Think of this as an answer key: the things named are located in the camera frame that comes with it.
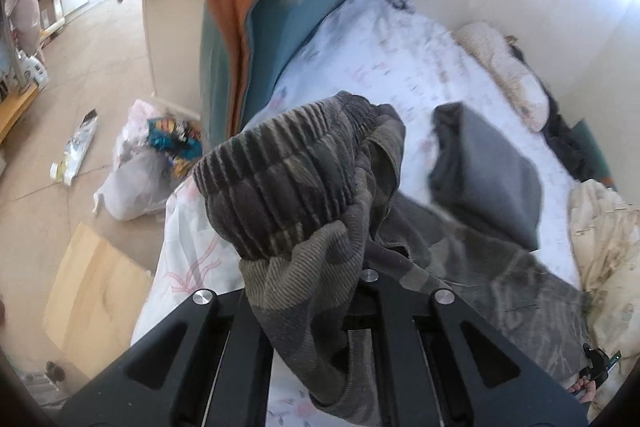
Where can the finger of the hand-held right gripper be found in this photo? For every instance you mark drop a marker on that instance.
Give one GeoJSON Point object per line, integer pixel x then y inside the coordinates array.
{"type": "Point", "coordinates": [597, 359]}

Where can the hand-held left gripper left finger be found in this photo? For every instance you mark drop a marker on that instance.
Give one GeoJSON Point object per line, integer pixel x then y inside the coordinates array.
{"type": "Point", "coordinates": [220, 322]}

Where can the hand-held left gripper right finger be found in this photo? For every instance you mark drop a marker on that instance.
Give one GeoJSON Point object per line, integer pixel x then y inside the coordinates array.
{"type": "Point", "coordinates": [395, 307]}

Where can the camouflage pants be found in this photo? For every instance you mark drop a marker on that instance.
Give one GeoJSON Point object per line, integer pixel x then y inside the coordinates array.
{"type": "Point", "coordinates": [300, 167]}

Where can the grey folded pants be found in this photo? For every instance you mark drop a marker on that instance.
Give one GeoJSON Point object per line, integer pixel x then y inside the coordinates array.
{"type": "Point", "coordinates": [485, 172]}

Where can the person's right hand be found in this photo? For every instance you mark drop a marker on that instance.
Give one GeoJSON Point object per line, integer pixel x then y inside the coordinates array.
{"type": "Point", "coordinates": [582, 391]}

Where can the cream bear print duvet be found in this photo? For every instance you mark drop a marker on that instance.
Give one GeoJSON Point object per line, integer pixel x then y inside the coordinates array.
{"type": "Point", "coordinates": [610, 257]}

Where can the cardboard sheet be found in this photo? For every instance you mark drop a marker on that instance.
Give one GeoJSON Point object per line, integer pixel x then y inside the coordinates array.
{"type": "Point", "coordinates": [90, 287]}

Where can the white plastic bag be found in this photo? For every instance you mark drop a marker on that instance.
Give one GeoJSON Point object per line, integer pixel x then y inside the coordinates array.
{"type": "Point", "coordinates": [135, 177]}

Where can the teal cushion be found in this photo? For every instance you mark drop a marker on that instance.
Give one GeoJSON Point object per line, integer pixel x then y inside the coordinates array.
{"type": "Point", "coordinates": [592, 147]}

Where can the dark clothes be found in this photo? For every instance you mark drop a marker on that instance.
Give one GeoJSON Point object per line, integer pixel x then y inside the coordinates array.
{"type": "Point", "coordinates": [565, 142]}

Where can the flattened packet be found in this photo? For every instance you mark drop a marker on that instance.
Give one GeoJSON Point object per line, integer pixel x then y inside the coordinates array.
{"type": "Point", "coordinates": [75, 147]}

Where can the bed with floral sheet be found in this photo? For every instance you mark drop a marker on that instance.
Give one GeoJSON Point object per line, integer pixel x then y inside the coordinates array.
{"type": "Point", "coordinates": [380, 57]}

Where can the cream pillow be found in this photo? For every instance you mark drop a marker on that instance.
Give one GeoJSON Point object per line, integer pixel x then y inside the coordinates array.
{"type": "Point", "coordinates": [505, 67]}

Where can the teal and orange blanket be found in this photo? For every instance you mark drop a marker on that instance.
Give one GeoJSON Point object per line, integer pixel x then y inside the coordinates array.
{"type": "Point", "coordinates": [300, 7]}

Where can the pink coat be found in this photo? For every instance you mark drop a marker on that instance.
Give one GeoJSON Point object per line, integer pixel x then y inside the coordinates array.
{"type": "Point", "coordinates": [22, 2]}

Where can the beige bed frame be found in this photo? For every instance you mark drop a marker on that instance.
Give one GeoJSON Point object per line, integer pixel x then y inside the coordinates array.
{"type": "Point", "coordinates": [170, 47]}

